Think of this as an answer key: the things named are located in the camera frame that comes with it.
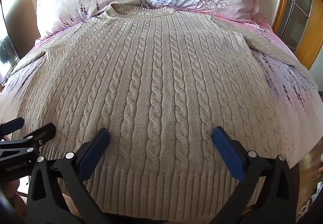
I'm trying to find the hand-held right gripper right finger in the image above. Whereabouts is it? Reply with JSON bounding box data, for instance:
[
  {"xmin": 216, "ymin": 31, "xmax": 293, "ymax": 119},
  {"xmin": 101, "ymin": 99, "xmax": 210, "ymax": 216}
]
[{"xmin": 209, "ymin": 126, "xmax": 296, "ymax": 224}]

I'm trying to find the wooden glass door cabinet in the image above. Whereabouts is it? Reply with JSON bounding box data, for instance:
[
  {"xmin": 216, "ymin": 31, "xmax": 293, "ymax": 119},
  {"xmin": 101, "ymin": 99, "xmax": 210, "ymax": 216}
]
[{"xmin": 285, "ymin": 0, "xmax": 323, "ymax": 69}]

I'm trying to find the beige cable-knit sweater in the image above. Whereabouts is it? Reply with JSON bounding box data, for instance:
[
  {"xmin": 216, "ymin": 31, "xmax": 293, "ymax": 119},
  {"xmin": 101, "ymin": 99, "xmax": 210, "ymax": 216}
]
[{"xmin": 0, "ymin": 3, "xmax": 319, "ymax": 220}]

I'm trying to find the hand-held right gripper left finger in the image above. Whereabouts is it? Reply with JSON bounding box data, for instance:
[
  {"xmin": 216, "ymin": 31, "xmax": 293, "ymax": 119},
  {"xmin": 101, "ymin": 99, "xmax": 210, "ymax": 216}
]
[{"xmin": 25, "ymin": 127, "xmax": 111, "ymax": 224}]

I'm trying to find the pink floral bed sheet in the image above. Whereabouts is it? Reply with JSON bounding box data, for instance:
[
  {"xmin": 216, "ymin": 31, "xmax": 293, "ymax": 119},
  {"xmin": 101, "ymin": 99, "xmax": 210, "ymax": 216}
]
[{"xmin": 0, "ymin": 8, "xmax": 323, "ymax": 169}]

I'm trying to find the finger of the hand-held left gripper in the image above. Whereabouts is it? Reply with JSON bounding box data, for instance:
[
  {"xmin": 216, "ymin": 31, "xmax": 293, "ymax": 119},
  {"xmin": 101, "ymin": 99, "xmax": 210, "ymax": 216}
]
[
  {"xmin": 0, "ymin": 117, "xmax": 25, "ymax": 137},
  {"xmin": 0, "ymin": 123, "xmax": 56, "ymax": 162}
]

